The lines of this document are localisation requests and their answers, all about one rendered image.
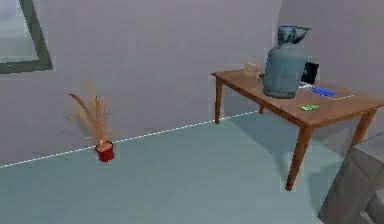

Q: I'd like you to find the grey laptop with black keyboard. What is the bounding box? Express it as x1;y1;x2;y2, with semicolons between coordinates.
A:
298;61;320;90

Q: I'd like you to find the tan box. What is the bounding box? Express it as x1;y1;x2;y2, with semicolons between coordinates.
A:
243;62;264;80

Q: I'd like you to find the dry plant in red pot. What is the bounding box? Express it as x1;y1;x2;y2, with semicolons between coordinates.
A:
67;77;116;164

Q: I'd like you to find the blue-grey gas cylinder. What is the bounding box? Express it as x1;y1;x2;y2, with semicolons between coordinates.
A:
262;25;312;100

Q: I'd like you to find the green flat object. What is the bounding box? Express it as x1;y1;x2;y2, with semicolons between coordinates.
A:
299;103;323;112

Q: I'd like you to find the brown wooden table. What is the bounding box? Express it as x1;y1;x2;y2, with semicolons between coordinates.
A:
211;68;384;192

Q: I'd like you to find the blue flat object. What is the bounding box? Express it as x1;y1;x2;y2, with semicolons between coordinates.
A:
310;86;336;98

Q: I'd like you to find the grey sofa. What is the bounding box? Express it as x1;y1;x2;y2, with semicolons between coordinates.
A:
317;131;384;224

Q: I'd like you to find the grey framed window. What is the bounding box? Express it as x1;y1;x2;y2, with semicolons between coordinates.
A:
0;0;54;75

